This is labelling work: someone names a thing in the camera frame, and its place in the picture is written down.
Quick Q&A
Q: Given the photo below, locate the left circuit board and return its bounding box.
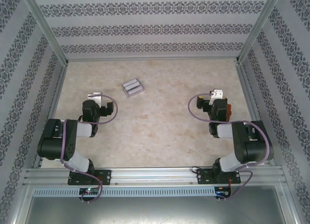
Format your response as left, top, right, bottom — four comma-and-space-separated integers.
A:
79, 187, 100, 196

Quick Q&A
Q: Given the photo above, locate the grey metal sheet panel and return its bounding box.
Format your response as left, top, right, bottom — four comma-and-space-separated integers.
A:
9, 184, 302, 224

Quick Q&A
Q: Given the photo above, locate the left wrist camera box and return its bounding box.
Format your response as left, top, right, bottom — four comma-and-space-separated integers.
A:
87, 91, 104, 106

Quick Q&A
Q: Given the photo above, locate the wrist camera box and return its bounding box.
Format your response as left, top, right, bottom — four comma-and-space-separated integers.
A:
209, 89, 224, 105
87, 91, 104, 106

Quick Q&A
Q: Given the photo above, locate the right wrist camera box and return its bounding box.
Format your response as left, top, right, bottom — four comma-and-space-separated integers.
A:
209, 89, 224, 105

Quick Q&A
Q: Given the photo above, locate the aluminium side rail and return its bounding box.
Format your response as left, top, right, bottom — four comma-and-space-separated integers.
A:
32, 61, 69, 169
235, 61, 276, 167

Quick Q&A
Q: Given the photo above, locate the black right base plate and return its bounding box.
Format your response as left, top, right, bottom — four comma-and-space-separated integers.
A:
196, 168, 242, 185

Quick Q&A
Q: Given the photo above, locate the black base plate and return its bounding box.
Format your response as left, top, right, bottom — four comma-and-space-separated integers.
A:
67, 169, 112, 186
196, 168, 242, 185

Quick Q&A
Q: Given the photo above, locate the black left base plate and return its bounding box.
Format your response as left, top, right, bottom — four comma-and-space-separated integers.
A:
67, 169, 112, 186

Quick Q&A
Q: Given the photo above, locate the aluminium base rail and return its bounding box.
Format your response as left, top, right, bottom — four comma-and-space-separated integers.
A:
23, 167, 284, 186

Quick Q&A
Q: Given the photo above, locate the slotted grey cable duct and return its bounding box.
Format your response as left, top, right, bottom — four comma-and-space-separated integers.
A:
32, 187, 217, 197

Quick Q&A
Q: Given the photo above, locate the aluminium frame post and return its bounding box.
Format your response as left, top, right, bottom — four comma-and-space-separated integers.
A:
235, 0, 283, 64
20, 0, 70, 66

